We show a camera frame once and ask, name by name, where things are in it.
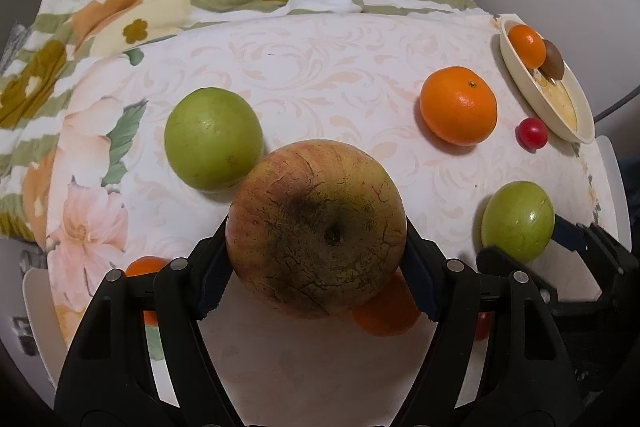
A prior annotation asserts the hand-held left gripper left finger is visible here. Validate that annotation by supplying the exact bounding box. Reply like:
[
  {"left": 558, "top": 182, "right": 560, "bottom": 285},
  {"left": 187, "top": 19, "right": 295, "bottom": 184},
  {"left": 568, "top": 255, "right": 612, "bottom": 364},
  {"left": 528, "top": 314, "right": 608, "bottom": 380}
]
[{"left": 54, "top": 219, "right": 246, "bottom": 427}]

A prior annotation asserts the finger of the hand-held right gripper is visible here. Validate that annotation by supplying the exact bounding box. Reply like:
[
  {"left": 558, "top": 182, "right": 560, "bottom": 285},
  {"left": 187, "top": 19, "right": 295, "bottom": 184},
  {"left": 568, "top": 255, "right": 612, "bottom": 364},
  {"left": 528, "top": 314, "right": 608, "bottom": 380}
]
[
  {"left": 477, "top": 246, "right": 558, "bottom": 303},
  {"left": 552, "top": 214, "right": 608, "bottom": 258}
]

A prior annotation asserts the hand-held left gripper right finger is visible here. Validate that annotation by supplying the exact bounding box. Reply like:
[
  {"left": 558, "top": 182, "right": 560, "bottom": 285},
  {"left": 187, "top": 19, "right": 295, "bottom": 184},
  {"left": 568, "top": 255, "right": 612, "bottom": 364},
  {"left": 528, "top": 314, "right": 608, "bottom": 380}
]
[{"left": 395, "top": 214, "right": 586, "bottom": 427}]

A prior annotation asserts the small green apple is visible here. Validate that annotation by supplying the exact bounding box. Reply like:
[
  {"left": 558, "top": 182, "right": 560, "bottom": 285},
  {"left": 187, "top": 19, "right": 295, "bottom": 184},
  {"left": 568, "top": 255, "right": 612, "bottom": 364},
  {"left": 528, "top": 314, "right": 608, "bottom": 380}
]
[{"left": 481, "top": 181, "right": 556, "bottom": 264}]

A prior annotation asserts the small red tomato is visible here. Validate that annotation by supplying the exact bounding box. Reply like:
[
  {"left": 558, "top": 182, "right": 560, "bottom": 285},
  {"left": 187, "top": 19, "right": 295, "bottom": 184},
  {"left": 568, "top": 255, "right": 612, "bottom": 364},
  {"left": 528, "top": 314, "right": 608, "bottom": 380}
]
[
  {"left": 516, "top": 117, "right": 549, "bottom": 151},
  {"left": 472, "top": 311, "right": 493, "bottom": 342}
]

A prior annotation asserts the large reddish cracked apple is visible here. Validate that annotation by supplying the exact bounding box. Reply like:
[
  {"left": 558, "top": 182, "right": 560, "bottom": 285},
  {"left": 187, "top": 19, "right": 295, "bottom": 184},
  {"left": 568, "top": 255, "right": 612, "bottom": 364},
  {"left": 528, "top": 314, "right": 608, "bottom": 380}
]
[{"left": 225, "top": 139, "right": 408, "bottom": 320}]

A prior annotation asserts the cream bowl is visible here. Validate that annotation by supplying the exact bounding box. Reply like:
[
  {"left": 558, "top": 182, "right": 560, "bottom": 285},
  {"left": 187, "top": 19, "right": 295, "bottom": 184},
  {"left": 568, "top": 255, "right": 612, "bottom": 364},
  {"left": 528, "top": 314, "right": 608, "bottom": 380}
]
[{"left": 500, "top": 18, "right": 596, "bottom": 144}]

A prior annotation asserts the large green apple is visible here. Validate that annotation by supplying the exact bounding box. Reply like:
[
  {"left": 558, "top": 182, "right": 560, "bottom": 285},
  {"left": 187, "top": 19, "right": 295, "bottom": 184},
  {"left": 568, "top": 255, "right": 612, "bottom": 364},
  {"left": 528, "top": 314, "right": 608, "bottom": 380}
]
[{"left": 164, "top": 88, "right": 264, "bottom": 192}]

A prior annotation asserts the large orange mandarin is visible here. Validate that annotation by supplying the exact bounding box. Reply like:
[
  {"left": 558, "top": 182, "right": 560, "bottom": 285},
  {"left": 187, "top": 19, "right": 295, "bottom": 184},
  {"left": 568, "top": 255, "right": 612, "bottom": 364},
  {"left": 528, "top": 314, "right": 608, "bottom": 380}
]
[{"left": 419, "top": 67, "right": 498, "bottom": 146}]

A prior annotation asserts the small orange mandarin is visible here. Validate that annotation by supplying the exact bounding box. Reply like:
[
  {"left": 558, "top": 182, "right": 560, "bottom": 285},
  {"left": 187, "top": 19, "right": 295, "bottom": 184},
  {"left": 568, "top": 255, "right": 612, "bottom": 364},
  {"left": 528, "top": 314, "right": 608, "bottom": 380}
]
[
  {"left": 508, "top": 24, "right": 547, "bottom": 69},
  {"left": 125, "top": 256, "right": 173, "bottom": 327}
]

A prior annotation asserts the brown fruit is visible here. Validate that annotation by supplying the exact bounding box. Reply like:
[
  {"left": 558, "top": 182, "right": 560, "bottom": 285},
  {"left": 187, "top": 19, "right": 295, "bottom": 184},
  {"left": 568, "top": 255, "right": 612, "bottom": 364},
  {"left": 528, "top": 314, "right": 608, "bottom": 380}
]
[{"left": 540, "top": 39, "right": 566, "bottom": 78}]

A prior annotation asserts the white floral tablecloth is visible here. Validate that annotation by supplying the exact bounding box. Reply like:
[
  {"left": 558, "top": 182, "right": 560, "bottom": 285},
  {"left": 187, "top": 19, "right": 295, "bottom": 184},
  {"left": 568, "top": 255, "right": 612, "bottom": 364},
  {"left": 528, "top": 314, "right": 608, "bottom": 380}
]
[{"left": 45, "top": 13, "right": 611, "bottom": 427}]

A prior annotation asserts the thin cable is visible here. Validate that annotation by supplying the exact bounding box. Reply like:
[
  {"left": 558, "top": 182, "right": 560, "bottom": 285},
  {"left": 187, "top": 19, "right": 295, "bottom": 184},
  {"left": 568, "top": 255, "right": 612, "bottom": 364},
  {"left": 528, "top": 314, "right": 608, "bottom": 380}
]
[{"left": 594, "top": 89, "right": 640, "bottom": 120}]

